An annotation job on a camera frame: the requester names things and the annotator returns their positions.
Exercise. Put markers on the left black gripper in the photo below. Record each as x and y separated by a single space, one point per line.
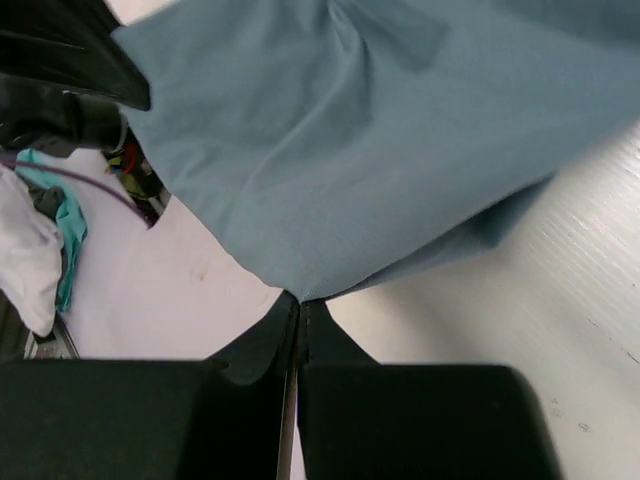
64 79

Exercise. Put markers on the white cloth pile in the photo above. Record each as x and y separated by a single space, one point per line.
31 262

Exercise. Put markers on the blue-grey t-shirt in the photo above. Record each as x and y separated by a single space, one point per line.
333 145

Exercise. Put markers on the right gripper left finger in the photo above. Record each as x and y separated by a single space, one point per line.
229 416

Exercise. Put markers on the teal cloth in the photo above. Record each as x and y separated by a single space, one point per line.
55 199

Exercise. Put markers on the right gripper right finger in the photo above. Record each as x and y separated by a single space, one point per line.
360 419

